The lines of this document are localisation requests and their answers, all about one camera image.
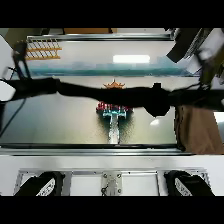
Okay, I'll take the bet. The olive garment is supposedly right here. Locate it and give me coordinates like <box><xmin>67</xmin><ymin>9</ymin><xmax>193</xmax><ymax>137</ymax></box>
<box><xmin>199</xmin><ymin>49</ymin><xmax>224</xmax><ymax>85</ymax></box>

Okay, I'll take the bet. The brown garment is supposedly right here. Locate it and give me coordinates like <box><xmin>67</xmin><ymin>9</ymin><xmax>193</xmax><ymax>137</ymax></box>
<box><xmin>174</xmin><ymin>104</ymin><xmax>224</xmax><ymax>155</ymax></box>

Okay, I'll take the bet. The black garment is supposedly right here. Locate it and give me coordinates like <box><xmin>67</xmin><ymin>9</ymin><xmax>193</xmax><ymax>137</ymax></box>
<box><xmin>165</xmin><ymin>28</ymin><xmax>203</xmax><ymax>64</ymax></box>
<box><xmin>0</xmin><ymin>77</ymin><xmax>224</xmax><ymax>118</ymax></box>

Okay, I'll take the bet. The black cable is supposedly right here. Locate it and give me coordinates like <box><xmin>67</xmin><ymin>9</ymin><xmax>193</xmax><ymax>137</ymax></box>
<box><xmin>100</xmin><ymin>186</ymin><xmax>110</xmax><ymax>197</ymax></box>
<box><xmin>0</xmin><ymin>97</ymin><xmax>28</xmax><ymax>138</ymax></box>

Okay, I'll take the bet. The white garment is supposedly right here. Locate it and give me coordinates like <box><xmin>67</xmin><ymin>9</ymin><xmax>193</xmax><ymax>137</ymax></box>
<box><xmin>185</xmin><ymin>28</ymin><xmax>224</xmax><ymax>75</ymax></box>

